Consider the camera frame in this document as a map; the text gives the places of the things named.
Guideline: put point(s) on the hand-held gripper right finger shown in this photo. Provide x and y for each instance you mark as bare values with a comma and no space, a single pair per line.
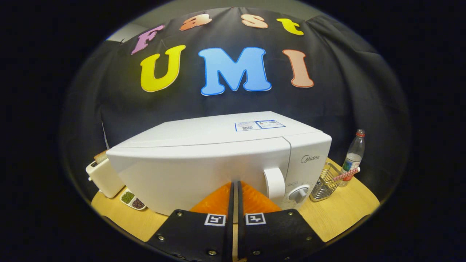
241,225

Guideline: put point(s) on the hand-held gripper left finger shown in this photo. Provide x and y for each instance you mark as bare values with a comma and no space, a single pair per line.
230,218

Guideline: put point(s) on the white toaster oven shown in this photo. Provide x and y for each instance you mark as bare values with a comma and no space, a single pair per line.
200,163

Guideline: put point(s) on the white bread toaster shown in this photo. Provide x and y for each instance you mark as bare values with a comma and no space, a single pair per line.
105,178

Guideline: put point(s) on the divided white bean dish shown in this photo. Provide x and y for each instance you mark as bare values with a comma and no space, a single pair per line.
133,200

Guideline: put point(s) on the red white striped straw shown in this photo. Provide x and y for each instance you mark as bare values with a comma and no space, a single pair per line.
346,174

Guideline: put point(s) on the clear plastic water bottle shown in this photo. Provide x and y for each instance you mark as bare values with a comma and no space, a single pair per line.
355,153

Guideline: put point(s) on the toasted bread slice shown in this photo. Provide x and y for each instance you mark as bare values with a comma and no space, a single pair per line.
100,157

